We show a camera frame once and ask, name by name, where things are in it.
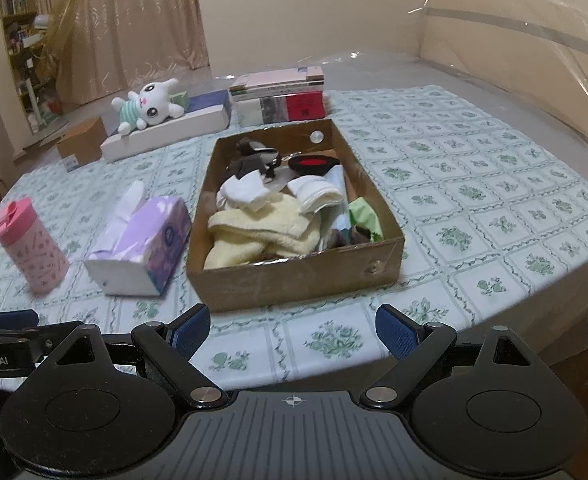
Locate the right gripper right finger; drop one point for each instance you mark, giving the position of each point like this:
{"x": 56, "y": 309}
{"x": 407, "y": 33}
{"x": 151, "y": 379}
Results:
{"x": 488, "y": 408}

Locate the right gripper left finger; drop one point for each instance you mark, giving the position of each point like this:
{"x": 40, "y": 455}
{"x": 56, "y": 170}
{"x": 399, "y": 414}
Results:
{"x": 101, "y": 405}

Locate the brown fuzzy sock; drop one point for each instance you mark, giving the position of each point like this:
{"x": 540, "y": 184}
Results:
{"x": 356, "y": 235}

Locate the green cleaning cloth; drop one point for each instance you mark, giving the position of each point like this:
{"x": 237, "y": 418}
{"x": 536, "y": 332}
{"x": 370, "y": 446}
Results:
{"x": 362, "y": 215}

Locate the yellow towel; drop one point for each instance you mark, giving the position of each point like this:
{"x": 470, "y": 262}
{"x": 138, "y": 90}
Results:
{"x": 279, "y": 228}

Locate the white fashion sock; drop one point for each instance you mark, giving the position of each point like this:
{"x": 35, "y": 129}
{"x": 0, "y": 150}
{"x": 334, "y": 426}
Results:
{"x": 250, "y": 192}

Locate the black red round pad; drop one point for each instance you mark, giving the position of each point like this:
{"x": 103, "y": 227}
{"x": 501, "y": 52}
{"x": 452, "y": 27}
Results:
{"x": 312, "y": 165}

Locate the stack of face masks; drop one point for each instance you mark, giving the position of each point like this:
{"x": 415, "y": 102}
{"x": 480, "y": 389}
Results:
{"x": 336, "y": 217}

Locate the pink tumbler cup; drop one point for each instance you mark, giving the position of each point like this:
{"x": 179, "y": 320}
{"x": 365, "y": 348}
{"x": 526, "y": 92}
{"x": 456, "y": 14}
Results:
{"x": 31, "y": 247}

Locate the purple tissue pack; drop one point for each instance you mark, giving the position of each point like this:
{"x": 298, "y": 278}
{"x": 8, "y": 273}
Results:
{"x": 141, "y": 244}

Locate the brown cardboard tray box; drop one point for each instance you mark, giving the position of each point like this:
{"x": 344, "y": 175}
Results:
{"x": 275, "y": 280}

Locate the small brown cardboard box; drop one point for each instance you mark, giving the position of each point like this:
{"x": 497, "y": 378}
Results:
{"x": 80, "y": 145}

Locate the white bunny plush toy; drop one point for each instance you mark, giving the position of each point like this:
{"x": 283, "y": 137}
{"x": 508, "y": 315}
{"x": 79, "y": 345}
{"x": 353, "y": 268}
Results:
{"x": 148, "y": 108}

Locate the white blue flat box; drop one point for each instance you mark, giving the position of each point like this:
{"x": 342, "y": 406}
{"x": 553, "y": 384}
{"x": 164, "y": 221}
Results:
{"x": 208, "y": 113}

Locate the wooden bookshelf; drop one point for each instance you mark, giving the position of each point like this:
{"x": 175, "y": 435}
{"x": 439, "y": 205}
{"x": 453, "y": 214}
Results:
{"x": 25, "y": 27}

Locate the beige curtain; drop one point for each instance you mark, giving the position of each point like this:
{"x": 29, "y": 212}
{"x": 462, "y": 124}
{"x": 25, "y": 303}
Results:
{"x": 119, "y": 44}

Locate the plastic wrapped headboard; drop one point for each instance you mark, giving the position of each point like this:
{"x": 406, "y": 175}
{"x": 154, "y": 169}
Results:
{"x": 535, "y": 49}

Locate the stack of books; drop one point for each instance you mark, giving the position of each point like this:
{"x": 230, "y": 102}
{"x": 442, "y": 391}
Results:
{"x": 273, "y": 96}

